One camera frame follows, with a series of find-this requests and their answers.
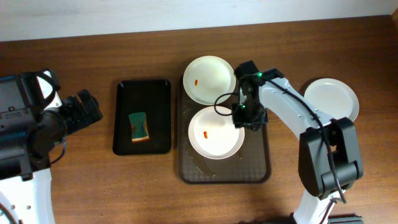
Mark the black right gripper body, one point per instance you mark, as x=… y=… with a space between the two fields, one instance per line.
x=249 y=121

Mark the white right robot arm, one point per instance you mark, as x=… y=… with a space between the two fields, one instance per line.
x=329 y=160

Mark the green and yellow sponge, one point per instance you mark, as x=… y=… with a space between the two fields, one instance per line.
x=139 y=130

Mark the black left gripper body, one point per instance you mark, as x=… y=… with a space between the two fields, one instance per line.
x=80 y=111

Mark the white plate with red stain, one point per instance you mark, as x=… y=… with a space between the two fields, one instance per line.
x=212 y=134

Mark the small black tray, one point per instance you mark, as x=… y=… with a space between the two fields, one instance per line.
x=152 y=97

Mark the white plate at tray top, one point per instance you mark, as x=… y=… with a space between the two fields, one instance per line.
x=208 y=77

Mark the brown checkered serving tray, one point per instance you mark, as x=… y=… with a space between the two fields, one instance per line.
x=250 y=165

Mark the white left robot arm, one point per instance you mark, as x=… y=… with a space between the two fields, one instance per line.
x=34 y=120

